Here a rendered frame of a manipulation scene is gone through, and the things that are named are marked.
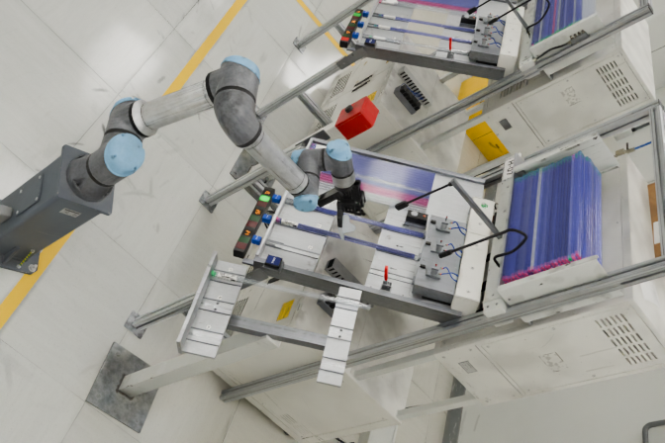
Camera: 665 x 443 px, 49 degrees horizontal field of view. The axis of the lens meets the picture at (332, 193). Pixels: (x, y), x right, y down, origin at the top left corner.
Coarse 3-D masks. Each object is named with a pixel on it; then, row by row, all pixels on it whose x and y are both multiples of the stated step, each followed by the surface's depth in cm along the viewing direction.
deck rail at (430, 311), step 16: (288, 272) 245; (304, 272) 244; (320, 288) 246; (336, 288) 244; (352, 288) 241; (368, 288) 241; (384, 304) 242; (400, 304) 240; (416, 304) 238; (432, 304) 239; (432, 320) 242; (448, 320) 239
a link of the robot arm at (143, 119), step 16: (224, 64) 207; (240, 64) 205; (208, 80) 207; (224, 80) 202; (240, 80) 202; (256, 80) 207; (176, 96) 214; (192, 96) 211; (208, 96) 207; (256, 96) 206; (112, 112) 225; (128, 112) 220; (144, 112) 219; (160, 112) 216; (176, 112) 215; (192, 112) 214; (112, 128) 219; (128, 128) 220; (144, 128) 220
